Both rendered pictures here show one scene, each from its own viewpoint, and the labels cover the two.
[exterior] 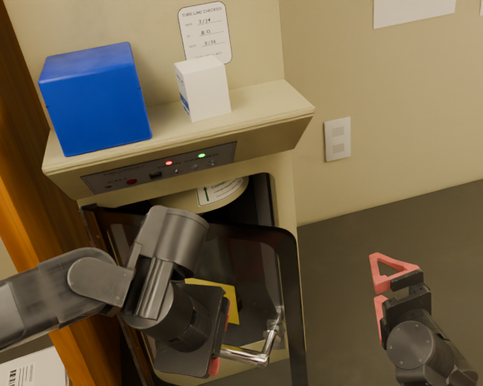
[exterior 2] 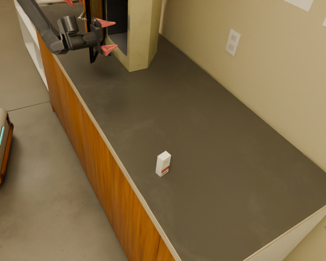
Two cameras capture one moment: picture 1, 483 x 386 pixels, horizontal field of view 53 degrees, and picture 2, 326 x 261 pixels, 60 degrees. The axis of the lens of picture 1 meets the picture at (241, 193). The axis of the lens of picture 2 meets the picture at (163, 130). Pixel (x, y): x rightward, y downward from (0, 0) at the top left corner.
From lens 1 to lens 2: 136 cm
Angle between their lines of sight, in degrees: 50
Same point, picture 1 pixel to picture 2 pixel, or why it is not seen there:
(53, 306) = not seen: outside the picture
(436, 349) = (64, 19)
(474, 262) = (194, 118)
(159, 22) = not seen: outside the picture
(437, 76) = (285, 46)
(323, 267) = (176, 76)
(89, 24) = not seen: outside the picture
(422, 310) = (94, 34)
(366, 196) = (233, 86)
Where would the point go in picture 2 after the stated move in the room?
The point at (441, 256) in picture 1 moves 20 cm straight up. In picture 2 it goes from (194, 108) to (203, 71)
